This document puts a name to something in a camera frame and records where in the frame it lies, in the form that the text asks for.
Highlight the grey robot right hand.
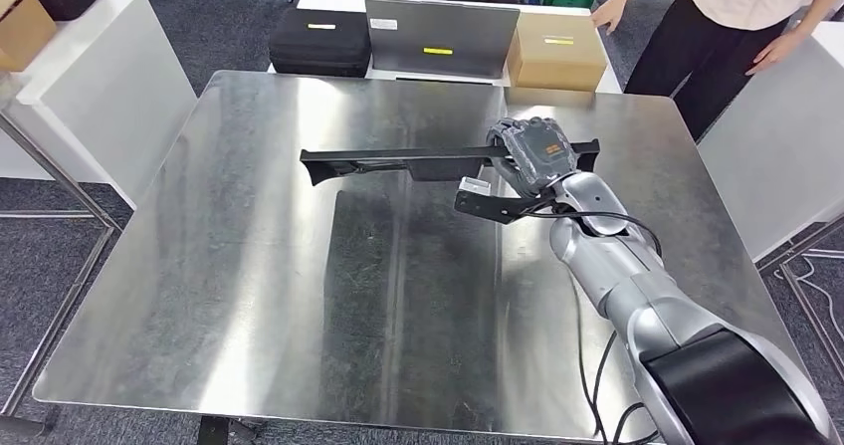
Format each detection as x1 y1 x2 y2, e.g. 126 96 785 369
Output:
486 116 582 200

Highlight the person's right hand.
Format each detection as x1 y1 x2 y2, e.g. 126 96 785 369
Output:
590 0 632 35

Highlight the person's left hand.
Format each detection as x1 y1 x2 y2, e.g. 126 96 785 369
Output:
744 30 810 77

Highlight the long black plastic part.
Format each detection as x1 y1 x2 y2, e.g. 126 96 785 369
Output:
299 137 602 188

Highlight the stainless steel workbench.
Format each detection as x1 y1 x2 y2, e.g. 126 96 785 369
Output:
31 69 823 445

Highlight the person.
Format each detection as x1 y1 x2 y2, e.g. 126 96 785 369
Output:
589 0 844 144

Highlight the cardboard box with yellow label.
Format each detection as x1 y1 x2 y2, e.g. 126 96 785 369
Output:
506 11 610 93

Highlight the white cabinet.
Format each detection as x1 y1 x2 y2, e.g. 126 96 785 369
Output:
695 19 844 263
0 0 200 210

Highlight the grey laptop with yellow label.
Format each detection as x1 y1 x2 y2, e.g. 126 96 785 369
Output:
363 0 522 82

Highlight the plain cardboard box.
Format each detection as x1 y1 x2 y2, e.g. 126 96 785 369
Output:
0 0 60 74

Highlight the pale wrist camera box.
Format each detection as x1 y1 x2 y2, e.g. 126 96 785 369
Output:
457 175 494 198

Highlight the black camera bracket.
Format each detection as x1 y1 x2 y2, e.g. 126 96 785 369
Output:
453 187 559 226

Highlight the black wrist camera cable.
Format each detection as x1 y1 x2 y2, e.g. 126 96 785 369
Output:
526 210 663 259

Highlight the steel table frame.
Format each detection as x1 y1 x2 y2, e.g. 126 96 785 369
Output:
753 213 844 385

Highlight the white floor cable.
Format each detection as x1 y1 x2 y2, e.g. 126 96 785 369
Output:
786 256 844 320

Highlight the black hanging cable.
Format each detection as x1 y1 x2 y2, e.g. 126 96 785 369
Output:
573 275 661 445

